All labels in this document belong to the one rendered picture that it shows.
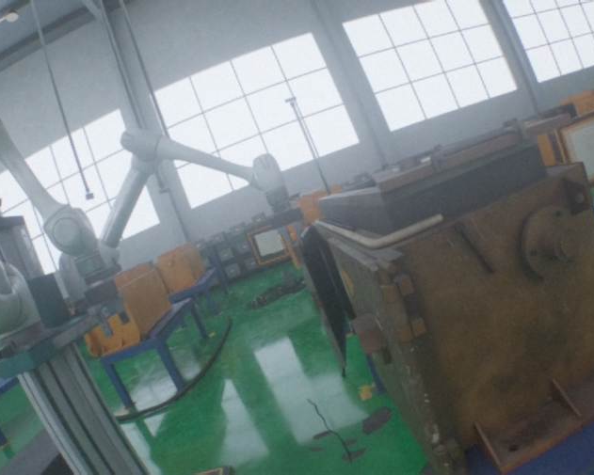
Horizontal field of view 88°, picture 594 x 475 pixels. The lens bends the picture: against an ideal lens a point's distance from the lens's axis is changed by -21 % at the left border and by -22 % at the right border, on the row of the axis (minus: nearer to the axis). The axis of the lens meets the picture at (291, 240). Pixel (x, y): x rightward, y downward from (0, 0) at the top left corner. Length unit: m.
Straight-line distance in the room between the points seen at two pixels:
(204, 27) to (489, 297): 11.42
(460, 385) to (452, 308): 0.20
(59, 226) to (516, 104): 13.30
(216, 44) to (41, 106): 5.70
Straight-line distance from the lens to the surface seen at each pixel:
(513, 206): 0.92
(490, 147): 0.82
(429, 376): 0.79
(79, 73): 12.62
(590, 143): 3.43
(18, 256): 1.71
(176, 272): 7.11
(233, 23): 11.83
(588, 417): 1.10
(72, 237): 1.01
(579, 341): 1.14
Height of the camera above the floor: 1.39
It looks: 6 degrees down
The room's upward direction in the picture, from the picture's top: 22 degrees counter-clockwise
